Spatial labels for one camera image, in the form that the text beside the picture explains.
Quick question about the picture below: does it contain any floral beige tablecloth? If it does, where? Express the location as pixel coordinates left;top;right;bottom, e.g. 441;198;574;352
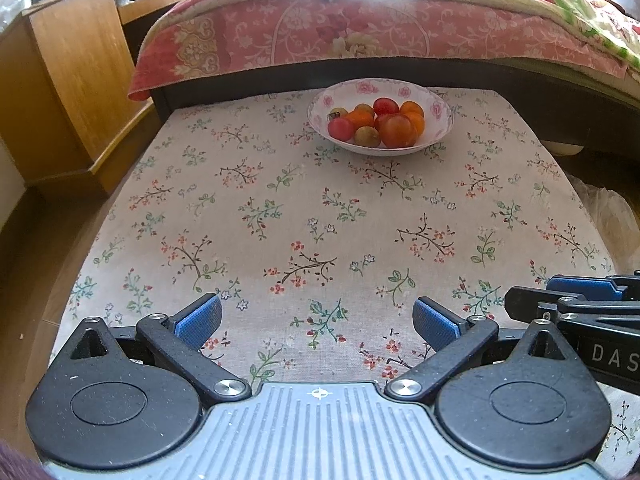
47;87;640;480

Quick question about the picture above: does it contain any green yellow printed blanket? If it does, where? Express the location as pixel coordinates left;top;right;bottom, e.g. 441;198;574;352
435;0;640;78

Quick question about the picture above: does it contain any dark bed frame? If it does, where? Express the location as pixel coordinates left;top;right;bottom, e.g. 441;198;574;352
150;55;640;161

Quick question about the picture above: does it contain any bed with floral blanket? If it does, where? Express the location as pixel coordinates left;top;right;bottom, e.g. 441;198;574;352
127;0;628;103

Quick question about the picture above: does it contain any white plate pink floral rim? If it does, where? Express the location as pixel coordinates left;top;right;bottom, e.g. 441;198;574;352
306;78;454;157

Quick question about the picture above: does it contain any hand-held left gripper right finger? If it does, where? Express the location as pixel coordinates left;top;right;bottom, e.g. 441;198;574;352
384;296;593;403

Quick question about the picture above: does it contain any large orange-red tomato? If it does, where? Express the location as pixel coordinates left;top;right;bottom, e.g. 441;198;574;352
378;114;418;149

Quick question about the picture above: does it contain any maroon fuzzy cloth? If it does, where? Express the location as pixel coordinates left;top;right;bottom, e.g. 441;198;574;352
0;440;46;480

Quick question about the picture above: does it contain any translucent plastic bag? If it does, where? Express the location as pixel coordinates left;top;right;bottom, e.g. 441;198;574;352
570;175;640;271

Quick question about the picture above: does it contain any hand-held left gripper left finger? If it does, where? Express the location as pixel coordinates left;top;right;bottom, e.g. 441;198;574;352
47;294;252;405

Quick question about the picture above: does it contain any wooden cabinet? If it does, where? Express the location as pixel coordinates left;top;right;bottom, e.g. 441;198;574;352
0;0;223;198

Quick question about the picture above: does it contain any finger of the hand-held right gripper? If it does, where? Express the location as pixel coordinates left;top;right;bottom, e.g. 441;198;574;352
546;272;640;303
504;286;640;333

